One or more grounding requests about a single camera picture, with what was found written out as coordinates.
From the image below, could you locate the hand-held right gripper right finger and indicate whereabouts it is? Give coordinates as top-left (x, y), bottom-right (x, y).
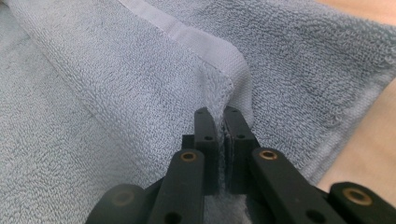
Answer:
top-left (221, 105), bottom-right (262, 196)

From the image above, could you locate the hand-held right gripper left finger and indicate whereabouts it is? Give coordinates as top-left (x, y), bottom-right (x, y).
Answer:
top-left (181, 106), bottom-right (219, 197)

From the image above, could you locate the light blue-grey towel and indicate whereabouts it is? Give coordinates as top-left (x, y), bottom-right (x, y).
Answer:
top-left (0, 0), bottom-right (396, 224)

